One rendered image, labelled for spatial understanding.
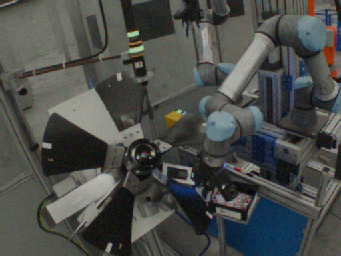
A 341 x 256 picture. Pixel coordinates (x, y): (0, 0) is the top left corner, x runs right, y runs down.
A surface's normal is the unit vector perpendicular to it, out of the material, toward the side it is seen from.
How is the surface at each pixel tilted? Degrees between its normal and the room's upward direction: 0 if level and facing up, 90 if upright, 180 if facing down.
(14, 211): 90
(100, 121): 50
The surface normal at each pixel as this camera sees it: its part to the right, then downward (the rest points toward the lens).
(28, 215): 0.65, 0.26
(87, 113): 0.38, -0.36
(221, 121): 0.03, -0.76
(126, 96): -0.25, -0.21
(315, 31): 0.43, 0.26
